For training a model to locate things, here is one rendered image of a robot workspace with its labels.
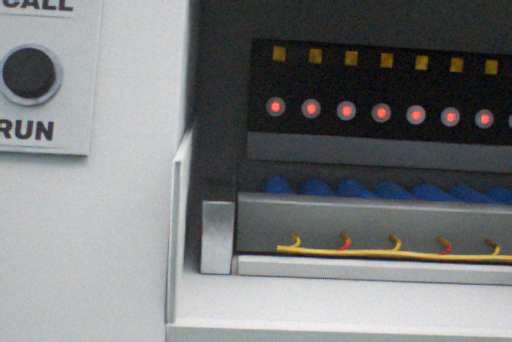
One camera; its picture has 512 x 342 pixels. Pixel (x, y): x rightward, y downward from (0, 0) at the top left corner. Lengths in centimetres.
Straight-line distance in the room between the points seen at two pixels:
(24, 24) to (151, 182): 7
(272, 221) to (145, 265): 8
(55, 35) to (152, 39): 3
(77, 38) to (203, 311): 10
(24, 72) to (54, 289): 7
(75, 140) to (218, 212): 6
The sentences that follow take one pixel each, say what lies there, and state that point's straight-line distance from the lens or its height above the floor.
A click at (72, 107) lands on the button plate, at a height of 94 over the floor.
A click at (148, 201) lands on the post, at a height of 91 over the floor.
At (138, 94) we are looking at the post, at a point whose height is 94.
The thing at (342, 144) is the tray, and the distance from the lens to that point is 40.
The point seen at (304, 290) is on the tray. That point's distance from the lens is 25.
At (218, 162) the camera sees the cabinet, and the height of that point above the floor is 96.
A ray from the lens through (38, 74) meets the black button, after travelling 23.
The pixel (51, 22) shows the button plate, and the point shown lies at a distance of 24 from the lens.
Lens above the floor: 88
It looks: 11 degrees up
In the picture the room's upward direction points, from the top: 2 degrees clockwise
